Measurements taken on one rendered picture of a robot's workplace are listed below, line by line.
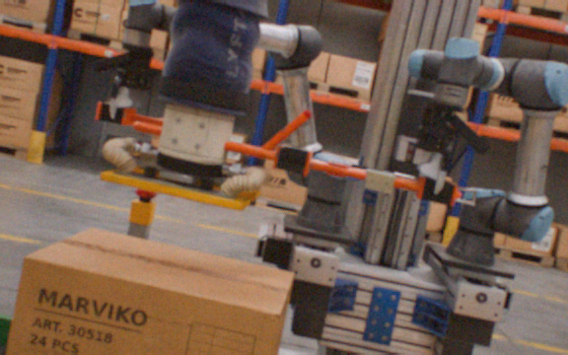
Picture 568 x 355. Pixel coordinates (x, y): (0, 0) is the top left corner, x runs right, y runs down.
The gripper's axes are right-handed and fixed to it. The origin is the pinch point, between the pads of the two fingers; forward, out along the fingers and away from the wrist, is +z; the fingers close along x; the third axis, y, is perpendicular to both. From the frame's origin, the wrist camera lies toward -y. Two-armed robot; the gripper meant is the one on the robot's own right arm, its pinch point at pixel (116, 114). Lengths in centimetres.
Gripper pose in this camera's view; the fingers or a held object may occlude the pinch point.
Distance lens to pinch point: 204.4
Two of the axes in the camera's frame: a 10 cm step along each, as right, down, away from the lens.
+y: 9.7, 2.1, -0.8
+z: -2.0, 9.7, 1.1
